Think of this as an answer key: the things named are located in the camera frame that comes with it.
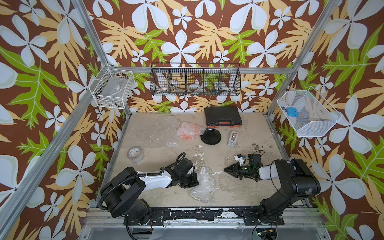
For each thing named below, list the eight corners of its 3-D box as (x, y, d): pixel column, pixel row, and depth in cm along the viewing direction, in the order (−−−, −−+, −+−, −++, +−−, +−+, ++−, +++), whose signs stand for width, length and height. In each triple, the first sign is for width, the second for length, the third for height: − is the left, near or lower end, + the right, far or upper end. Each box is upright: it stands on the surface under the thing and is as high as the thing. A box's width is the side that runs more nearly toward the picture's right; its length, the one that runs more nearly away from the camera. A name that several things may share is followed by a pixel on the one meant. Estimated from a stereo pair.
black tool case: (206, 128, 113) (206, 123, 109) (204, 111, 125) (205, 106, 120) (240, 128, 113) (242, 123, 109) (236, 111, 125) (237, 106, 120)
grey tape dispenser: (226, 146, 102) (228, 142, 99) (230, 133, 109) (231, 129, 106) (234, 148, 101) (236, 145, 98) (237, 135, 108) (239, 132, 105)
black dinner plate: (201, 144, 104) (201, 142, 101) (200, 130, 111) (200, 128, 109) (221, 144, 104) (222, 142, 101) (219, 131, 111) (220, 128, 109)
